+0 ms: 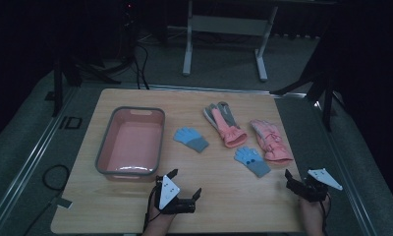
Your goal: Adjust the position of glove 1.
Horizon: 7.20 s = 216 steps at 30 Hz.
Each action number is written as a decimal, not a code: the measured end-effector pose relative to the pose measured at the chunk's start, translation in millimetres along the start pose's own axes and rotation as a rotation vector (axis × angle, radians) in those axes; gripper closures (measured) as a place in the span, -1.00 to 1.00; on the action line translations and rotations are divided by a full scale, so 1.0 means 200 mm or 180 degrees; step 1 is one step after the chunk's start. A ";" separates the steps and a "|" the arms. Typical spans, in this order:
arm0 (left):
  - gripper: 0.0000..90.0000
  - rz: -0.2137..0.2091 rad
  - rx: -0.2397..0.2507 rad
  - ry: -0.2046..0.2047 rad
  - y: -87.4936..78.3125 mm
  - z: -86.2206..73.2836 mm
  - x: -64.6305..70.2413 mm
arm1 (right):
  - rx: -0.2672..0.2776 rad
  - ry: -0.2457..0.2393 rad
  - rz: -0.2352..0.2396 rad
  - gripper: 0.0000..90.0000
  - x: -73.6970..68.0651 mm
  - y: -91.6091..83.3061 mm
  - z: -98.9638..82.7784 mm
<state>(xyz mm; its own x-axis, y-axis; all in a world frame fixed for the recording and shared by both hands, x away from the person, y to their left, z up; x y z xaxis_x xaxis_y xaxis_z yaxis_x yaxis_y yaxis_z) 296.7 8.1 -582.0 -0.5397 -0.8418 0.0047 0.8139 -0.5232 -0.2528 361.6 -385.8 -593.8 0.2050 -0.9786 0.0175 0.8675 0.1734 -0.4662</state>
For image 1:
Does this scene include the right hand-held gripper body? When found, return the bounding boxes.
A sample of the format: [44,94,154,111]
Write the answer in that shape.
[292,167,344,203]

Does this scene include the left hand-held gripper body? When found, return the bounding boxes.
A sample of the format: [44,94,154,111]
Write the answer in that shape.
[154,174,197,215]

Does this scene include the pink padded ski glove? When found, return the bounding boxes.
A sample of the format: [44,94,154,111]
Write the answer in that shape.
[250,118,295,166]

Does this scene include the blue knit glove with dots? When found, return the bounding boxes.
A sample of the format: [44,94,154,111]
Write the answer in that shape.
[233,146,272,179]

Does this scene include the plain blue knit glove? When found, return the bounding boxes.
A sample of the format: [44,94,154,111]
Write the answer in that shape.
[173,127,210,153]

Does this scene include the pink basin with grey rim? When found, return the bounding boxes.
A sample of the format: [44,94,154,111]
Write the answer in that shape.
[94,106,166,182]

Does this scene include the pink glove with grey palm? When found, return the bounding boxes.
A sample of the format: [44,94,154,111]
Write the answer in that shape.
[202,100,249,148]

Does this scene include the person's right hand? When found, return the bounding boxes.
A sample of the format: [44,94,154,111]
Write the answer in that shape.
[299,193,331,230]

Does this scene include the person's left hand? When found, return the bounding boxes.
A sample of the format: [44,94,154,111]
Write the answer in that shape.
[145,203,177,232]

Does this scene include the black metal stand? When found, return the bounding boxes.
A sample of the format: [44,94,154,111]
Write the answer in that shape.
[45,48,122,118]
[271,62,346,133]

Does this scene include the grey tape piece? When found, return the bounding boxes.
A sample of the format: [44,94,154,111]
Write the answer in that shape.
[54,196,74,210]

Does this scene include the dark equipment with red light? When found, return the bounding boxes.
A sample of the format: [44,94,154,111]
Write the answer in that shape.
[118,0,140,65]

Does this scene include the left hand-held gripper cable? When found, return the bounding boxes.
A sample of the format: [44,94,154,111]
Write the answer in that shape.
[142,183,162,232]

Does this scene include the metal floor rail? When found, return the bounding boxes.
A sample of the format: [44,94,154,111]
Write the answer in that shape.
[310,94,380,236]
[0,88,80,232]
[83,82,309,99]

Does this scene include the black hanging cables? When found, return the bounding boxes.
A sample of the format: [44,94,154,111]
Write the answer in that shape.
[131,42,150,90]

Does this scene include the black floor cable loop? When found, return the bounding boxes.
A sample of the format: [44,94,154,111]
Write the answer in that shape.
[22,164,72,236]

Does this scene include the white desk frame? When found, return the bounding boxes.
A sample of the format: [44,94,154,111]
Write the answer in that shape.
[182,0,279,83]

